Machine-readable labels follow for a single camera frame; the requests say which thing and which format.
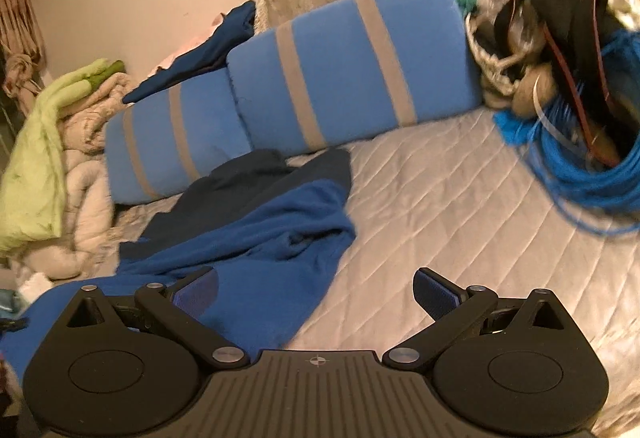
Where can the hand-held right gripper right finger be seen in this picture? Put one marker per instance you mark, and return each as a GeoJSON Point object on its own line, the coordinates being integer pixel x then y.
{"type": "Point", "coordinates": [437, 295]}

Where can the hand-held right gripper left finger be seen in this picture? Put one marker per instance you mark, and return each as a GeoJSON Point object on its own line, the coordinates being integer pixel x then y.
{"type": "Point", "coordinates": [197, 290]}

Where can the blue and navy sweater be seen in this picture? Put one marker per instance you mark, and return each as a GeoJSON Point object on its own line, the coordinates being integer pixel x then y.
{"type": "Point", "coordinates": [280, 228]}

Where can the beige quilted bed cover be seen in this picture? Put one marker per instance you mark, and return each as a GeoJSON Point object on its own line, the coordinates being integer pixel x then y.
{"type": "Point", "coordinates": [425, 218]}

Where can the white cloth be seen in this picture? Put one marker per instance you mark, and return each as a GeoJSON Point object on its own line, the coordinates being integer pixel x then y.
{"type": "Point", "coordinates": [35, 285]}

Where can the small blue grey-striped pillow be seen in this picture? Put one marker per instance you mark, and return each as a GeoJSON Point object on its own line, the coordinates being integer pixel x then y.
{"type": "Point", "coordinates": [210, 127]}

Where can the green blanket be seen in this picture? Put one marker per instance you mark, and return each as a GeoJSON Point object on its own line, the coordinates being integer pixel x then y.
{"type": "Point", "coordinates": [35, 167]}

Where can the navy garment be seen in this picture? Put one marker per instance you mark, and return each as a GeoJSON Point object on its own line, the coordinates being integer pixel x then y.
{"type": "Point", "coordinates": [200, 57]}

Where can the large blue grey-striped pillow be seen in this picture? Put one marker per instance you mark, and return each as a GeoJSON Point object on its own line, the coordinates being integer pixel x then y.
{"type": "Point", "coordinates": [340, 67]}

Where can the teal cloth piece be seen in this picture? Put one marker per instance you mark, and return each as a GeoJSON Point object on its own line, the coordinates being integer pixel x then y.
{"type": "Point", "coordinates": [465, 0]}

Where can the brown paper bags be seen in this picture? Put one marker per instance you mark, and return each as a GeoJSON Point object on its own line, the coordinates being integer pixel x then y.
{"type": "Point", "coordinates": [17, 17]}

